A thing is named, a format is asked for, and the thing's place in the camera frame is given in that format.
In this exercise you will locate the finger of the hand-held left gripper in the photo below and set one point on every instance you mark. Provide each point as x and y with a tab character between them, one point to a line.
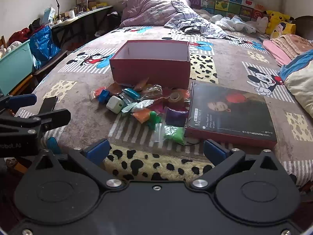
56	117
23	100

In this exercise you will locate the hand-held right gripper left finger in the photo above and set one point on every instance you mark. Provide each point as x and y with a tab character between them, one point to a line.
97	149

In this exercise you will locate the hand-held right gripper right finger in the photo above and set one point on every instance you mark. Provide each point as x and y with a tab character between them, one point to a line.
215	151

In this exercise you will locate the dark portrait box lid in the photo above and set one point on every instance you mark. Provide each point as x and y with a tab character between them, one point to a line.
229	112

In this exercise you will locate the red cardboard box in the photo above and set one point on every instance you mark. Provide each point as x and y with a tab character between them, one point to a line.
149	64

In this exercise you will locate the printed blanket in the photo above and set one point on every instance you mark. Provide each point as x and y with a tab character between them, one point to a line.
80	117

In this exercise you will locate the teal plastic bin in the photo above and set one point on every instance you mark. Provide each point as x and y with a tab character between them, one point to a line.
14	66

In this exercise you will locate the white charger plug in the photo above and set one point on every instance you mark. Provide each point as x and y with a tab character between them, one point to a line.
115	104

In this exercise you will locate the blue plastic bag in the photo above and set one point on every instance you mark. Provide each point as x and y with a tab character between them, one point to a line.
44	44

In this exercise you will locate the pile of coloured clay bags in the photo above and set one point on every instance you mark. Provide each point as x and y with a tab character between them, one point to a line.
146	112

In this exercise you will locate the red cloth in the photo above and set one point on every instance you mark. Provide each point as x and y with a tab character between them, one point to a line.
18	35

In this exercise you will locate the brown tape roll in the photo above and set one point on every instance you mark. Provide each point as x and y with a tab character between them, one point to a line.
174	98

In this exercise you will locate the light blue tissue pack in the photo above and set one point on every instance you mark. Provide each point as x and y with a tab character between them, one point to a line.
49	14

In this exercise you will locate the cluttered black desk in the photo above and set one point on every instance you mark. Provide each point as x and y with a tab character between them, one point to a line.
80	17

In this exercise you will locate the blue and cream pillow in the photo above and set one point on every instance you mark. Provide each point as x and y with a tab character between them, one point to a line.
299	78

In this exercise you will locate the folded pink blanket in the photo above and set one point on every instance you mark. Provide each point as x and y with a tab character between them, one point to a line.
275	51

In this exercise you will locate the white crumpled clothes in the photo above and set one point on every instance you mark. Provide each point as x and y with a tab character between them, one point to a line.
233	23

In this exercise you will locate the lilac patterned cloth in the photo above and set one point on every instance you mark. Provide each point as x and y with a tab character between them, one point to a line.
193	22

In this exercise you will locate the folded pink blankets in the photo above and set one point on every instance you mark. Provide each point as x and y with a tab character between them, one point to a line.
293	44

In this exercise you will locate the purple quilt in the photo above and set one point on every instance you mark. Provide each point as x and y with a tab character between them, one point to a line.
149	7

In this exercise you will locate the colourful alphabet foam mat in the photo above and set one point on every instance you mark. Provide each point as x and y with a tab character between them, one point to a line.
220	3

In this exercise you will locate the yellow plush toy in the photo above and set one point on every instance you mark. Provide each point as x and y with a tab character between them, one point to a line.
277	17

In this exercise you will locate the dark round chair back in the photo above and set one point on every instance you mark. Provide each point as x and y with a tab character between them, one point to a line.
304	24

